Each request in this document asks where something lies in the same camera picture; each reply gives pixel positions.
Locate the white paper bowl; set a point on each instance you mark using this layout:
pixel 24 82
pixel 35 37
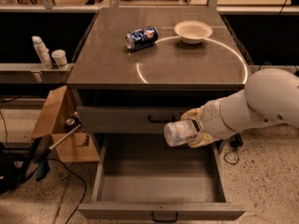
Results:
pixel 193 32

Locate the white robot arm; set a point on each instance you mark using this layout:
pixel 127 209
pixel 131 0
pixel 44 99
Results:
pixel 270 97

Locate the black equipment on floor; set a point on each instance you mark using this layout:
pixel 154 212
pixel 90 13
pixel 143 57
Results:
pixel 14 163

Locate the clear plastic water bottle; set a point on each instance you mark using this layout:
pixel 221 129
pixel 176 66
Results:
pixel 181 132

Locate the closed grey upper drawer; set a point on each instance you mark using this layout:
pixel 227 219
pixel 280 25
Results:
pixel 128 119

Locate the brown cardboard box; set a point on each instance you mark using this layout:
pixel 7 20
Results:
pixel 60 106

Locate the white spray bottle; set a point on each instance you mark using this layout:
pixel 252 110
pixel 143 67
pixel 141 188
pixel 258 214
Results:
pixel 42 52

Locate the grey side shelf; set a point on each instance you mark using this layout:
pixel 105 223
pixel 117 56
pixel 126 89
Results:
pixel 27 73

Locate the grey drawer cabinet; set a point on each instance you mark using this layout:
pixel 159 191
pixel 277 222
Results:
pixel 168 73

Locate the blue soda can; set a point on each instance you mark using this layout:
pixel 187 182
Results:
pixel 141 38

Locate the open grey middle drawer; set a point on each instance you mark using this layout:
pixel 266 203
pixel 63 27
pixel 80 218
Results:
pixel 140 177

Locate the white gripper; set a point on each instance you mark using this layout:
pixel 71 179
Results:
pixel 212 118

